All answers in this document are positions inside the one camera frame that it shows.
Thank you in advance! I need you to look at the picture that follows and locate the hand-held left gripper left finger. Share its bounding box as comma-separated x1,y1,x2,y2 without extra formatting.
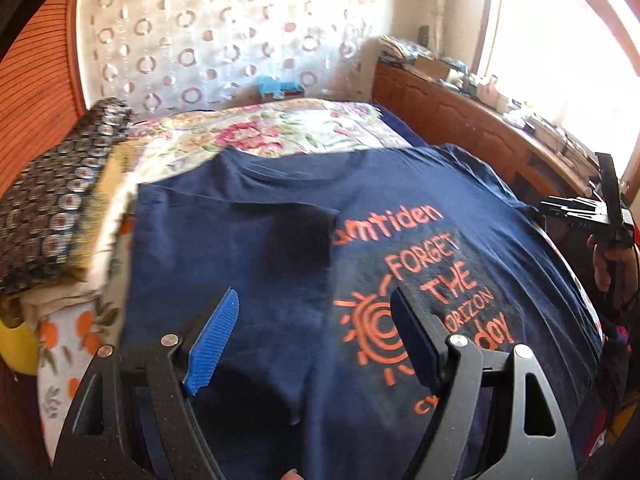
52,287,241,480

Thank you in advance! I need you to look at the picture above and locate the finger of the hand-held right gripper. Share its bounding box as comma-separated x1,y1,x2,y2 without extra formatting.
540,196,601,211
542,209,601,225

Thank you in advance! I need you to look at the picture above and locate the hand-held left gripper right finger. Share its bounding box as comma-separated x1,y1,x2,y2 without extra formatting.
390,287,573,480

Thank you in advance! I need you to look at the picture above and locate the navy printed t-shirt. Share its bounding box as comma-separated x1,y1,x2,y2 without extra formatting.
120,144,603,480

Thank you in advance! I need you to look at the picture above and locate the person's right hand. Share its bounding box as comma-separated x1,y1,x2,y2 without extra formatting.
587,232,640,307

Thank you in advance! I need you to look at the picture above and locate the wooden cabinet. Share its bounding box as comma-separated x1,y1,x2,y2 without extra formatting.
372,60,601,216

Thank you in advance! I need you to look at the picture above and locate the dark cloth with pink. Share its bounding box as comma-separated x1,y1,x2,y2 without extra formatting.
597,310,640,461

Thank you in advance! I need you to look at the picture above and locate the mustard folded cloth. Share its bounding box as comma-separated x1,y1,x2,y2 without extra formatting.
65,140,140,281

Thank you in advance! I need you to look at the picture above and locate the cardboard box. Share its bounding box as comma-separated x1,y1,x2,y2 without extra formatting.
415,55,451,81

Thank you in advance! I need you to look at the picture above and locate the yellow pillow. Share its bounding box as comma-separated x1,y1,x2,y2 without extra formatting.
0,317,41,376

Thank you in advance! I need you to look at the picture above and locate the dark patterned folded blanket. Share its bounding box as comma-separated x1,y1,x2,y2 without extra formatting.
0,97,136,296

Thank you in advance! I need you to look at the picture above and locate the stack of papers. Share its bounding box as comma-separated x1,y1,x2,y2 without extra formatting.
377,35,436,67

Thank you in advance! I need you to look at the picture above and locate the blue cloth item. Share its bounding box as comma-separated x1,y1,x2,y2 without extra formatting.
255,75,306,101

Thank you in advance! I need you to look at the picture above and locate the white circle pattern curtain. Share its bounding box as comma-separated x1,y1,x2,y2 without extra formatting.
75,0,396,121

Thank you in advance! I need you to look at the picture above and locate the orange slatted door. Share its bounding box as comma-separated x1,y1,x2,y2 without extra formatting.
0,0,86,161

